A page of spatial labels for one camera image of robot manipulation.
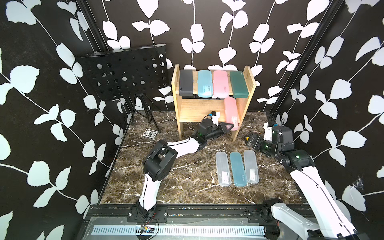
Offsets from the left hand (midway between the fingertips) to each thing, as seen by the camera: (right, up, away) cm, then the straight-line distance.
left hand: (235, 123), depth 81 cm
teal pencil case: (+4, -30, +8) cm, 31 cm away
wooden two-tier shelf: (-24, +9, +12) cm, 28 cm away
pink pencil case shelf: (-1, +7, +6) cm, 9 cm away
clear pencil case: (-5, -28, +9) cm, 30 cm away
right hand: (+5, -7, -8) cm, 11 cm away
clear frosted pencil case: (+13, -27, +9) cm, 32 cm away
